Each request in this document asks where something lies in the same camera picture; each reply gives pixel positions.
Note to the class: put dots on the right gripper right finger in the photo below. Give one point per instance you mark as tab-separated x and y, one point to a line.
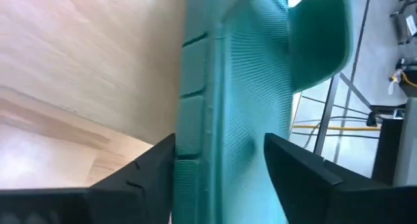
325	204

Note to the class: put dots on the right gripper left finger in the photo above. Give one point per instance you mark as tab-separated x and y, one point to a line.
130	201

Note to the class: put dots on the teal rubber slide sandal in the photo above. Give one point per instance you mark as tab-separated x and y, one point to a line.
254	87

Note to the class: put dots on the grey desk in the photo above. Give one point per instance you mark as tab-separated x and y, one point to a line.
407	146

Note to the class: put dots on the black aluminium rig frame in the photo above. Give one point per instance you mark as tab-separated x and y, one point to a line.
325	120

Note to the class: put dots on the wooden shelf with black frame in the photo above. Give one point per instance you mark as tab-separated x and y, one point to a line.
81	38

